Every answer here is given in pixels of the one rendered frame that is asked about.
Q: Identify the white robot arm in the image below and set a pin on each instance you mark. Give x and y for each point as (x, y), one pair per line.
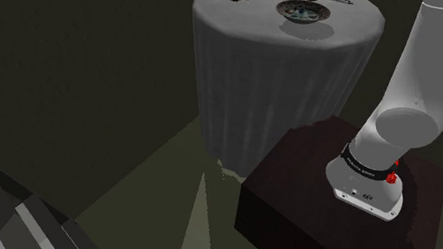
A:
(424, 82)

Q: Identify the patterned shallow bowl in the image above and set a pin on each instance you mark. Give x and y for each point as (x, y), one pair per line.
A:
(303, 11)

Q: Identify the round table with grey cloth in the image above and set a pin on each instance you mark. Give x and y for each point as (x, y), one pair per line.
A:
(259, 84)

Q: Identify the dark red robot stand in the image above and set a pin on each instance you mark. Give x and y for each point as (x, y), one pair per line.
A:
(297, 200)

